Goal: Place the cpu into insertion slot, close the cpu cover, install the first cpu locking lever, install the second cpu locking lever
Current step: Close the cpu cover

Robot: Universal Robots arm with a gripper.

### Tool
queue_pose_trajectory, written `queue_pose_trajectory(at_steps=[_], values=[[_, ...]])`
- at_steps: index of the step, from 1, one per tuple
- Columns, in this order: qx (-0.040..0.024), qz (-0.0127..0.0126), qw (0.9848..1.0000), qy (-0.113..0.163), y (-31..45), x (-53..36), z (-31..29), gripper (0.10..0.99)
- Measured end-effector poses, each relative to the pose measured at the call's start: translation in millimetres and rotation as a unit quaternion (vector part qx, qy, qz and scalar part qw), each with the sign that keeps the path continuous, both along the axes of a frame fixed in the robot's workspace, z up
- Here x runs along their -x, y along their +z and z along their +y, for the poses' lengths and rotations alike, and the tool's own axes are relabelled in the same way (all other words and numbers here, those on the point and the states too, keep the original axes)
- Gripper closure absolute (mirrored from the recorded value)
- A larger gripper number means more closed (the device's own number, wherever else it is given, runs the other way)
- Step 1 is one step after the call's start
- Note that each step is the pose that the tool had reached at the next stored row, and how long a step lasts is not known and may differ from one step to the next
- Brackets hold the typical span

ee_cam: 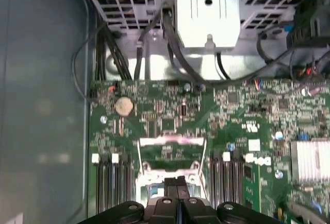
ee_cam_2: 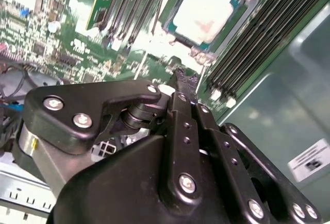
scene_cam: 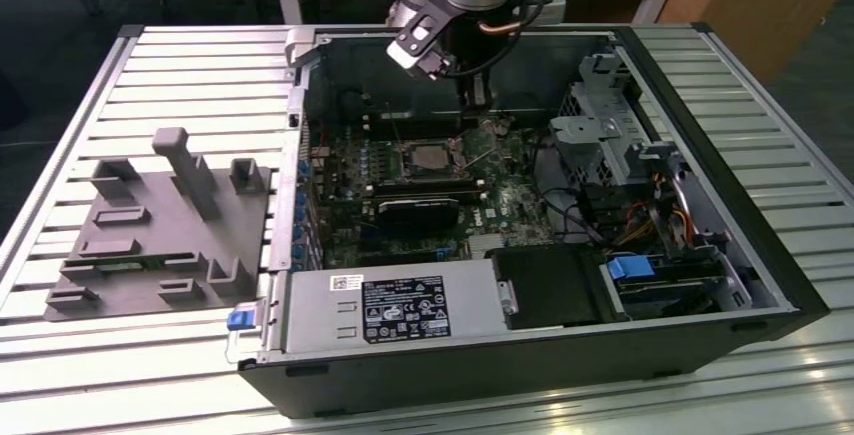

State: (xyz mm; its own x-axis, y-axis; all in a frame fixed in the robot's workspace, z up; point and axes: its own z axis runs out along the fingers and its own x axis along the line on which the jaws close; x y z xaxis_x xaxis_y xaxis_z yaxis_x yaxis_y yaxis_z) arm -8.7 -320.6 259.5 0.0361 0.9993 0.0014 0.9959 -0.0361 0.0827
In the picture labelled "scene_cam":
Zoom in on silver square CPU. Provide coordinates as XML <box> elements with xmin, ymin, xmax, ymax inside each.
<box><xmin>410</xmin><ymin>145</ymin><xmax>454</xmax><ymax>167</ymax></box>

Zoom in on CPU socket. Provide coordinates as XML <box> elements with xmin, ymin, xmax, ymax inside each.
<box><xmin>398</xmin><ymin>139</ymin><xmax>468</xmax><ymax>185</ymax></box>

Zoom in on black drive bay cover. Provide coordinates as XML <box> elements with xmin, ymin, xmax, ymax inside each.
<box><xmin>490</xmin><ymin>244</ymin><xmax>610</xmax><ymax>331</ymax></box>

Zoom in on grey metal drive cage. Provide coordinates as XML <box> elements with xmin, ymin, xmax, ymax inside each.
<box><xmin>546</xmin><ymin>53</ymin><xmax>688</xmax><ymax>189</ymax></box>

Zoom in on green motherboard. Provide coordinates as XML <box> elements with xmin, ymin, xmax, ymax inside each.
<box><xmin>309</xmin><ymin>114</ymin><xmax>568</xmax><ymax>269</ymax></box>

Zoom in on black RAM slots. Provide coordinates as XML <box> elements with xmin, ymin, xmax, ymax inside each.
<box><xmin>374</xmin><ymin>179</ymin><xmax>486</xmax><ymax>201</ymax></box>

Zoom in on black graphics card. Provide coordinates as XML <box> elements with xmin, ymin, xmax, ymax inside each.
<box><xmin>374</xmin><ymin>195</ymin><xmax>462</xmax><ymax>230</ymax></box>

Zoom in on small silver heatsink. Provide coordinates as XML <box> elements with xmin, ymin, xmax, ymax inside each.
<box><xmin>470</xmin><ymin>233</ymin><xmax>508</xmax><ymax>259</ymax></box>

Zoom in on brown wooden cabinet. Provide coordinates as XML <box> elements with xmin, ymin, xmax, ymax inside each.
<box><xmin>656</xmin><ymin>0</ymin><xmax>854</xmax><ymax>84</ymax></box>

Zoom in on blue disk carrier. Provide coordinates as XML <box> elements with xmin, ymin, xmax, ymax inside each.
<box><xmin>606</xmin><ymin>253</ymin><xmax>659</xmax><ymax>284</ymax></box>

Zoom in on silver power supply with label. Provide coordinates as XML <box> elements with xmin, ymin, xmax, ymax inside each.
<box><xmin>263</xmin><ymin>257</ymin><xmax>519</xmax><ymax>356</ymax></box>

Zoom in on grey plastic parts rack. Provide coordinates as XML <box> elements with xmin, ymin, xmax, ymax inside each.
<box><xmin>40</xmin><ymin>127</ymin><xmax>279</xmax><ymax>324</ymax></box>

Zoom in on blue case latch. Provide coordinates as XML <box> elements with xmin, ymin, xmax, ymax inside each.
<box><xmin>225</xmin><ymin>308</ymin><xmax>259</xmax><ymax>331</ymax></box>

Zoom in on black open PC case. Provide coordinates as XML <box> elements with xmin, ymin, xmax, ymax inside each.
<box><xmin>236</xmin><ymin>22</ymin><xmax>833</xmax><ymax>419</ymax></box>

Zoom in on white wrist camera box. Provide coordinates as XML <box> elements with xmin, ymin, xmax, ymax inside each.
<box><xmin>386</xmin><ymin>0</ymin><xmax>462</xmax><ymax>81</ymax></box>

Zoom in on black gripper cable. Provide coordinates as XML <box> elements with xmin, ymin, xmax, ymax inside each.
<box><xmin>439</xmin><ymin>0</ymin><xmax>556</xmax><ymax>79</ymax></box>

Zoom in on silver case handle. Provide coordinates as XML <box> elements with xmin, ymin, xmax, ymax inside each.
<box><xmin>283</xmin><ymin>27</ymin><xmax>332</xmax><ymax>69</ymax></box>

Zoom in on black internal cables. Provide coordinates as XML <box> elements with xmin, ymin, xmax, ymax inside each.
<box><xmin>539</xmin><ymin>184</ymin><xmax>610</xmax><ymax>247</ymax></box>

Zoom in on yellow and orange wires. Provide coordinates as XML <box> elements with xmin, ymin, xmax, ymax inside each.
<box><xmin>612</xmin><ymin>202</ymin><xmax>692</xmax><ymax>249</ymax></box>

